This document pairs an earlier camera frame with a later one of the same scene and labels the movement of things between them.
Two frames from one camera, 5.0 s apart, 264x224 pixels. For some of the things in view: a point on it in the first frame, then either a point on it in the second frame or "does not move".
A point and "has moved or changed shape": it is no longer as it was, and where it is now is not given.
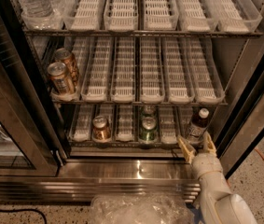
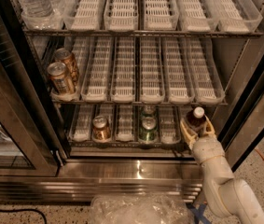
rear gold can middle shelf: x=65 y=56 does not move
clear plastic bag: x=140 y=208 does not move
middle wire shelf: x=140 y=102 does not move
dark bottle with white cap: x=202 y=121 has moved or changed shape
